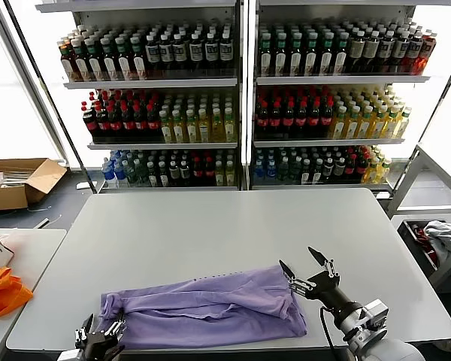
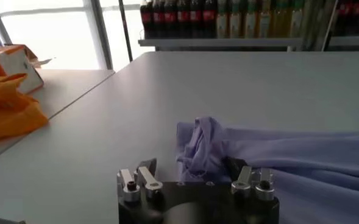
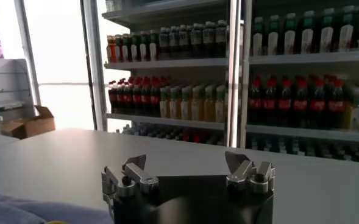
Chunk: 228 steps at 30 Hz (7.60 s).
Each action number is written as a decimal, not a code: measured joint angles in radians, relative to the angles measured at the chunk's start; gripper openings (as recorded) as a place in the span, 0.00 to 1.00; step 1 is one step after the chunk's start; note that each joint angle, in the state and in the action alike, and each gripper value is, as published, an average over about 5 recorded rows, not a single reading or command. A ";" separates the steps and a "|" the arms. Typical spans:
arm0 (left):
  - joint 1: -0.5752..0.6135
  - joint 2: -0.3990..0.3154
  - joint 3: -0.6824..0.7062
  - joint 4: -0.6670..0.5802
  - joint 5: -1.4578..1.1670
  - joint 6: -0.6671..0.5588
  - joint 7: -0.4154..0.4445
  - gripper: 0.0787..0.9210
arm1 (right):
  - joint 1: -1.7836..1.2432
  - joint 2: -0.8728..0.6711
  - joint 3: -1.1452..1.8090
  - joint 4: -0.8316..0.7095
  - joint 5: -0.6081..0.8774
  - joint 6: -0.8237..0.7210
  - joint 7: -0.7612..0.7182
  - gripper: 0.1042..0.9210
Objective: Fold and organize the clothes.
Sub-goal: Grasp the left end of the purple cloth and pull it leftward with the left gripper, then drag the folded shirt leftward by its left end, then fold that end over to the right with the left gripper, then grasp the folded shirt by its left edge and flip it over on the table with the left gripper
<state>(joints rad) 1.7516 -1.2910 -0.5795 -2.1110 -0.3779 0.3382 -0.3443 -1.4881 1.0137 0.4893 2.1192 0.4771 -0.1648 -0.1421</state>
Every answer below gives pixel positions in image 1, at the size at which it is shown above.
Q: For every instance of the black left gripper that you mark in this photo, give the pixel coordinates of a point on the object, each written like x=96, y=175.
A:
x=99, y=349

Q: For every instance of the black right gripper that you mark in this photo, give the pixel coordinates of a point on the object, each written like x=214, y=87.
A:
x=330, y=293

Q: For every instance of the purple printed t-shirt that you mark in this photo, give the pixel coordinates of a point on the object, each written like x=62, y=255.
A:
x=210, y=308

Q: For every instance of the orange fabric bag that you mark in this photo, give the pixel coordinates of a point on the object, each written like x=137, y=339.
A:
x=3, y=297

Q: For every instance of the small dark bottle white label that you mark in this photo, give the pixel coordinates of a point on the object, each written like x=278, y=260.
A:
x=185, y=173
x=316, y=173
x=152, y=176
x=327, y=171
x=174, y=173
x=305, y=173
x=164, y=176
x=339, y=170

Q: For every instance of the white side table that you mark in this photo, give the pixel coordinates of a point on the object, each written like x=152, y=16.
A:
x=37, y=248

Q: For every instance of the green label water bottle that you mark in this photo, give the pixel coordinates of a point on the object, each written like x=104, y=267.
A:
x=294, y=172
x=131, y=173
x=142, y=173
x=283, y=172

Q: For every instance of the black storage bin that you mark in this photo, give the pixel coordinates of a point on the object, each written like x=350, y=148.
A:
x=417, y=244

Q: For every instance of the blue water bottle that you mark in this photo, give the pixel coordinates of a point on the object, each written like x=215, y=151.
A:
x=108, y=175
x=120, y=175
x=271, y=173
x=259, y=173

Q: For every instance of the small cola bottle red label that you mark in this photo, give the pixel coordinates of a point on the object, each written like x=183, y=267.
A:
x=209, y=173
x=361, y=168
x=350, y=169
x=198, y=173

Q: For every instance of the red garment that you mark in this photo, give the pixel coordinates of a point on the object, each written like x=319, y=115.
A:
x=421, y=235

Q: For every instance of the small yellow drink bottle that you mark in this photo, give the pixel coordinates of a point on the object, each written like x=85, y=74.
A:
x=382, y=172
x=230, y=176
x=220, y=176
x=371, y=173

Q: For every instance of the white grey garment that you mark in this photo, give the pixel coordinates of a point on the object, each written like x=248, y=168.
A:
x=443, y=235

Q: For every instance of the yellow juice bottle white cap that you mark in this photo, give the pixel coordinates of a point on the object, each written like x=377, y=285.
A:
x=391, y=127
x=403, y=126
x=366, y=128
x=379, y=127
x=192, y=131
x=167, y=131
x=179, y=131
x=217, y=131
x=230, y=131
x=339, y=128
x=352, y=128
x=204, y=131

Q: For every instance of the cola bottle red cap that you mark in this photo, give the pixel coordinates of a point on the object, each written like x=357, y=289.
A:
x=141, y=126
x=288, y=120
x=314, y=120
x=89, y=124
x=262, y=120
x=128, y=126
x=103, y=126
x=154, y=126
x=327, y=120
x=301, y=120
x=275, y=120
x=115, y=126

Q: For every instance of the open cardboard box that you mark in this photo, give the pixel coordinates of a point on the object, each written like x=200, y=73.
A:
x=7, y=197

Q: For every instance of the white plastic tubes bundle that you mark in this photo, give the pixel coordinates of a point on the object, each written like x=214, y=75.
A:
x=17, y=178

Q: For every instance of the metal drinks shelf rack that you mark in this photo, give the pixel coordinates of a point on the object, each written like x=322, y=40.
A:
x=342, y=79
x=150, y=83

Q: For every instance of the black slanted pole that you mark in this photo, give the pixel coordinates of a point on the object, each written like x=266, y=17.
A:
x=434, y=113
x=53, y=113

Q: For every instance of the tea bottle green white label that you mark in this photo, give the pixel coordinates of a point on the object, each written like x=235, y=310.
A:
x=311, y=56
x=340, y=56
x=280, y=56
x=109, y=62
x=94, y=62
x=266, y=56
x=138, y=60
x=295, y=56
x=79, y=62
x=326, y=56
x=124, y=60

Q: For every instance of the dark bottle beige label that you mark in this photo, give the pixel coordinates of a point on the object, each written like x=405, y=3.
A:
x=371, y=50
x=356, y=50

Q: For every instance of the dark bottle pale label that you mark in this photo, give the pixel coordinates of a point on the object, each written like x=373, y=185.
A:
x=400, y=50
x=386, y=49

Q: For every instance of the dark drink bottle white label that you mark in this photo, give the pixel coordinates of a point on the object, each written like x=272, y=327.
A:
x=225, y=51
x=210, y=52
x=196, y=52
x=179, y=52
x=153, y=52
x=167, y=52

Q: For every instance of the red tea bottle white label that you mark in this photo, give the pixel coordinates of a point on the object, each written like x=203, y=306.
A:
x=67, y=64

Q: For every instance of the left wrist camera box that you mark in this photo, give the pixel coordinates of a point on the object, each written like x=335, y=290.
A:
x=67, y=355

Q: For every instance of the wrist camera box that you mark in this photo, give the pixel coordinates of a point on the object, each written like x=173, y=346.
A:
x=67, y=355
x=377, y=312

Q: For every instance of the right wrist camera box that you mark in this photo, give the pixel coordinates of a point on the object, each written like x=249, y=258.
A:
x=377, y=312

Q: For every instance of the grey metal cart frame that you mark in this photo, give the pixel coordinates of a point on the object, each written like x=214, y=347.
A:
x=407, y=176

